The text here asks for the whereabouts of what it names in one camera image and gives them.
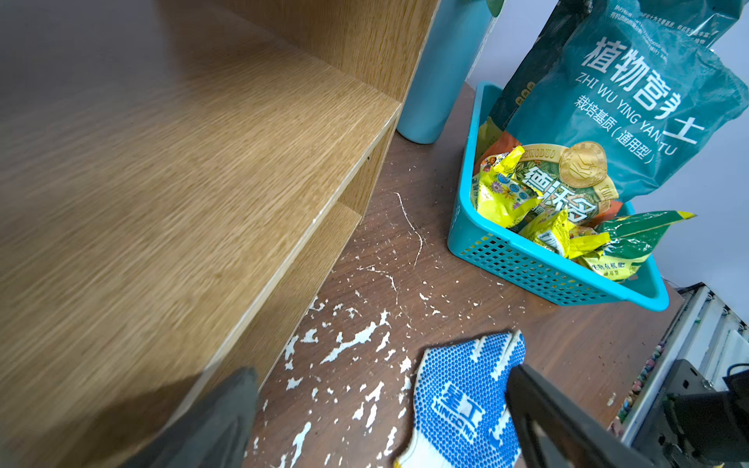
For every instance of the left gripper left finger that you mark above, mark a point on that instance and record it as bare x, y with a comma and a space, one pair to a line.
214, 432

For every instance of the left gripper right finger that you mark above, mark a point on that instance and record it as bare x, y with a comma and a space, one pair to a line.
554, 432

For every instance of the teal plastic basket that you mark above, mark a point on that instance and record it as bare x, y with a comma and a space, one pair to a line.
519, 261

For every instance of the yellow green bag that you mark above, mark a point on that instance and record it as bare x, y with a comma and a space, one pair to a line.
632, 241

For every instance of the yellow fertilizer bag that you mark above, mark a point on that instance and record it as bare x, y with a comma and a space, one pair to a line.
500, 197
556, 233

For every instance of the large green soil bag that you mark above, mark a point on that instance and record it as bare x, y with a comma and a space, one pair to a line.
609, 104

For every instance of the wooden two-tier shelf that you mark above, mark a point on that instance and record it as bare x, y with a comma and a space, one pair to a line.
178, 178

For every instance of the blue dotted work glove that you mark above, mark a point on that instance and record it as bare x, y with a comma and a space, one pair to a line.
461, 418

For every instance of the teal vase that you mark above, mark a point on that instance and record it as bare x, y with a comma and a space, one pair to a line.
455, 41

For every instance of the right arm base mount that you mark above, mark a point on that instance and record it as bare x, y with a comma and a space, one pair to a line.
693, 425

